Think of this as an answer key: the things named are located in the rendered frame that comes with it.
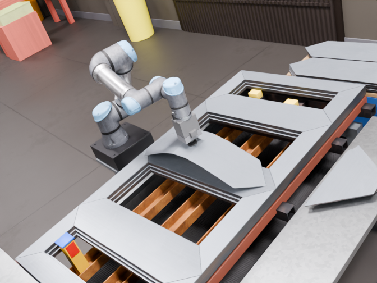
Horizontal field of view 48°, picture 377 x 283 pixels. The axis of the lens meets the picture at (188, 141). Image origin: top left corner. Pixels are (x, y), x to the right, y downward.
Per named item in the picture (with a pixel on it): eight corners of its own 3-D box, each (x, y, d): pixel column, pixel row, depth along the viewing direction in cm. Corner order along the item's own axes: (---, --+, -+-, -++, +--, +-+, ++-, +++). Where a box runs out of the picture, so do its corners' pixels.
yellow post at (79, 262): (93, 270, 180) (73, 240, 170) (84, 279, 177) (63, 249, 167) (86, 265, 183) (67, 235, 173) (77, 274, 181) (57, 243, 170)
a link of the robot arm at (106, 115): (96, 128, 242) (86, 108, 235) (116, 117, 246) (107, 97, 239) (104, 135, 233) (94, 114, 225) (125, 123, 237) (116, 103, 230)
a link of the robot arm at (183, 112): (192, 102, 170) (175, 112, 167) (194, 112, 173) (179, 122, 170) (181, 97, 176) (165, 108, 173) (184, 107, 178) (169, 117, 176)
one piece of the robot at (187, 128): (179, 119, 167) (191, 151, 175) (197, 108, 170) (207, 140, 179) (166, 112, 174) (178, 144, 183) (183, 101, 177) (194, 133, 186)
